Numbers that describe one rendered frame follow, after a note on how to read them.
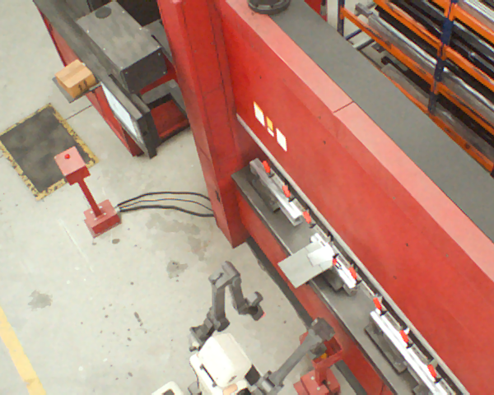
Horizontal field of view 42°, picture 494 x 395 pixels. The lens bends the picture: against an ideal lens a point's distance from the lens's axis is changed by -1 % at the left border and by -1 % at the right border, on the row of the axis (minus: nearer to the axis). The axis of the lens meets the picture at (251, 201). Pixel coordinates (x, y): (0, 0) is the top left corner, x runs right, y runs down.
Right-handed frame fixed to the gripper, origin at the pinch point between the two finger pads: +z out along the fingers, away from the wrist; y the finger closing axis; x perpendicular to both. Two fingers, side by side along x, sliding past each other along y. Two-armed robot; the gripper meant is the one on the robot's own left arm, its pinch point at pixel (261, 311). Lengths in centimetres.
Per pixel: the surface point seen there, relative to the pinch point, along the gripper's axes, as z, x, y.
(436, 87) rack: 124, -170, 76
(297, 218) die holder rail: 31, -44, 38
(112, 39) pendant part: -81, -51, 132
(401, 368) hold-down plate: 27, -32, -66
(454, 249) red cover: -94, -93, -72
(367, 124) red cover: -93, -105, -16
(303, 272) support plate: 14.0, -28.5, 4.3
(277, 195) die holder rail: 26, -45, 56
